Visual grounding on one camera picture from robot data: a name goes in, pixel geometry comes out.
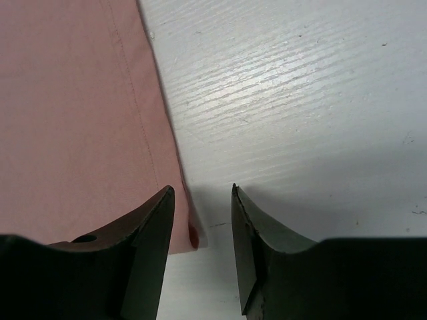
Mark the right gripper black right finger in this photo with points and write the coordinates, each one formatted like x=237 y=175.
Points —
x=284 y=275

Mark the dusty pink t shirt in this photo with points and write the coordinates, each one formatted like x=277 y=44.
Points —
x=85 y=137

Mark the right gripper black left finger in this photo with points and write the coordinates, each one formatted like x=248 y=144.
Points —
x=114 y=272

